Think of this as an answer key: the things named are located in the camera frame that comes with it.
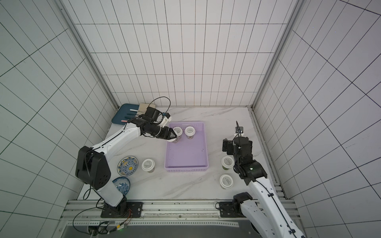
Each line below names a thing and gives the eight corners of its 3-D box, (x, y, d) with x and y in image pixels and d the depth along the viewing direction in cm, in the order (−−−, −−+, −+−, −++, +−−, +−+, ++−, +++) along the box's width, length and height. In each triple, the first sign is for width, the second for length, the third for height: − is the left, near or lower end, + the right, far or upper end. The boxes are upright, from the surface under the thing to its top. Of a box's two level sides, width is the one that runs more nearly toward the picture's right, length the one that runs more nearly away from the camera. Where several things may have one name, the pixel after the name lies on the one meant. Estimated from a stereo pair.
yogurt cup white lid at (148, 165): (143, 174, 86) (140, 169, 81) (145, 163, 90) (142, 158, 85) (155, 174, 86) (153, 169, 81) (157, 163, 90) (155, 158, 85)
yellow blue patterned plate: (116, 176, 85) (113, 174, 82) (122, 158, 92) (120, 155, 89) (136, 176, 85) (134, 174, 82) (140, 158, 92) (139, 155, 89)
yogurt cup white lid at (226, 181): (219, 191, 80) (221, 187, 75) (217, 178, 85) (219, 174, 79) (231, 191, 80) (234, 187, 75) (229, 178, 85) (232, 174, 79)
